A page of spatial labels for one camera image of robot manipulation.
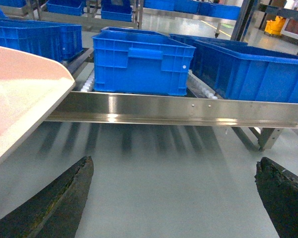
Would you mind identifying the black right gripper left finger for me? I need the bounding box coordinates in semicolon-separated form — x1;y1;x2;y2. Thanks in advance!
0;156;94;238

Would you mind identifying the blue crate centre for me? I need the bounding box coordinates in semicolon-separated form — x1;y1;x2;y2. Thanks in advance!
92;29;195;96

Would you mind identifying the yellow mop bucket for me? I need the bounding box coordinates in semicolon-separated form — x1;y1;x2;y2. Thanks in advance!
264;16;286;36

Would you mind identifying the stainless steel shelf rack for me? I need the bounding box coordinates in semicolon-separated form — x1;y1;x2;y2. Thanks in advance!
43;75;298;150

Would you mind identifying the blue crate left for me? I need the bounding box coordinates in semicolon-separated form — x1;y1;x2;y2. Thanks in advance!
0;18;83;62

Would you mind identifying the beige plastic dustpan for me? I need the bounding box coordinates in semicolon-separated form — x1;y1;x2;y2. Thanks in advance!
0;47;75;165

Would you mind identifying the blue crate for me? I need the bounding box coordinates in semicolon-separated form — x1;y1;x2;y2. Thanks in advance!
170;34;298;104
0;18;83;62
92;29;195;96

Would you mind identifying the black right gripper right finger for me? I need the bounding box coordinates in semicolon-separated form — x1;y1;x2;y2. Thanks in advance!
255;157;298;238

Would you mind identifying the blue crate right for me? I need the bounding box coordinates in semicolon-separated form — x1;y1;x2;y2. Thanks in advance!
170;34;298;104

